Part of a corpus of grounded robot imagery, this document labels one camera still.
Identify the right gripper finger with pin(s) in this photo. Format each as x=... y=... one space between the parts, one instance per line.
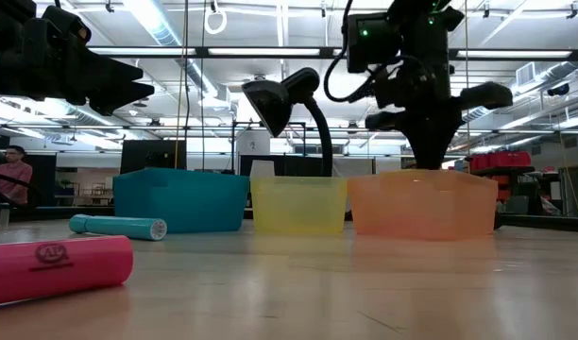
x=442 y=146
x=421 y=148

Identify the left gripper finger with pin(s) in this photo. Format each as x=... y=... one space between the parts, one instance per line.
x=114 y=96
x=105 y=68

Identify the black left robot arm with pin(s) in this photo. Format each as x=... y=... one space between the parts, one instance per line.
x=1 y=56

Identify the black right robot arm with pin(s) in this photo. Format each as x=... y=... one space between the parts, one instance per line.
x=412 y=11

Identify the orange translucent plastic bin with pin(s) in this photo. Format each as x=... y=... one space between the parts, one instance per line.
x=421 y=208

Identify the red storage bins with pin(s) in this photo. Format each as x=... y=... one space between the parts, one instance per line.
x=501 y=160

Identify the black background monitor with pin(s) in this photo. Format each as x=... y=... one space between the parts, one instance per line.
x=152 y=156

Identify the person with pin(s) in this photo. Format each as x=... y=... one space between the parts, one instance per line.
x=14 y=179

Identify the teal plastic bin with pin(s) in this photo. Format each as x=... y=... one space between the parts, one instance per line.
x=180 y=203

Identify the black background panel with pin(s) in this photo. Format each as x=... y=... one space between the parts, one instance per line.
x=294 y=166

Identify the black ceiling device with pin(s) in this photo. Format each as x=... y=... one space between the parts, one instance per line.
x=558 y=90

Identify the blue highlighter marker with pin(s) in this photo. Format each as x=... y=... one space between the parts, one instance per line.
x=119 y=226

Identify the yellow translucent plastic bin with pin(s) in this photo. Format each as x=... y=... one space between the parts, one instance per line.
x=298 y=205

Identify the white numbered sign board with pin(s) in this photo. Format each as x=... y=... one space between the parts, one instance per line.
x=253 y=141

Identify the black desk lamp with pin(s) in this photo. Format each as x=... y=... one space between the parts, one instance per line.
x=275 y=104

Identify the pink highlighter marker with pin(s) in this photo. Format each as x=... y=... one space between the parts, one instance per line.
x=57 y=278

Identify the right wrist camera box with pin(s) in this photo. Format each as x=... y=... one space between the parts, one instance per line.
x=367 y=47

